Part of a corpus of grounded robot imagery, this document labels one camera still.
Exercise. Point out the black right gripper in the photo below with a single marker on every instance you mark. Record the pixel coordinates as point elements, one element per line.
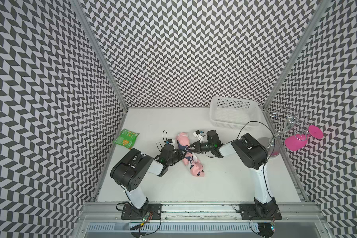
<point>197,148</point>

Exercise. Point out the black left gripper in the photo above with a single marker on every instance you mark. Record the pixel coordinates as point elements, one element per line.
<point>178,151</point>

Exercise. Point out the pink shark print shorts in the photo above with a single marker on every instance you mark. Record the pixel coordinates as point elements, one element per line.
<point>190,160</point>

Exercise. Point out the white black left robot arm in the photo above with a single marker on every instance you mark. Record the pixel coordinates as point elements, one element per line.
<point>130,171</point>

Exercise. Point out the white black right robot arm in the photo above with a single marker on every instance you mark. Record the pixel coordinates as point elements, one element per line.
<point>254,156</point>

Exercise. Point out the green snack packet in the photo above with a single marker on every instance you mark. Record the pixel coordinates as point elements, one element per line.
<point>126,139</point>

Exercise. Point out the white plastic perforated basket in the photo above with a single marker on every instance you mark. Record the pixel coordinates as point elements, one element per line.
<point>235,113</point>

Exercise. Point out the chrome glass holder stand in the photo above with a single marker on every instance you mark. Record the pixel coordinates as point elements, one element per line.
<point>291,120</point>

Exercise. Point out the pink plastic wine glass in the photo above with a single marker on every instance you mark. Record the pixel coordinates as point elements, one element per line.
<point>299,141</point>

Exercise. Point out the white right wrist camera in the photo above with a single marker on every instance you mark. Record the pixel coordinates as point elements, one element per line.
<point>198,134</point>

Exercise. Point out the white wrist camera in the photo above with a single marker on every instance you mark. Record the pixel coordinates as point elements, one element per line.
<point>169,141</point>
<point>198,134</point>

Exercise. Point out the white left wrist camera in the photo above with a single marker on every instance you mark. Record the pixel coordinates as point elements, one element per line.
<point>169,141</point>

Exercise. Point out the aluminium front rail frame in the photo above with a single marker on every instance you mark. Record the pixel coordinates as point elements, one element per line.
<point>291,219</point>

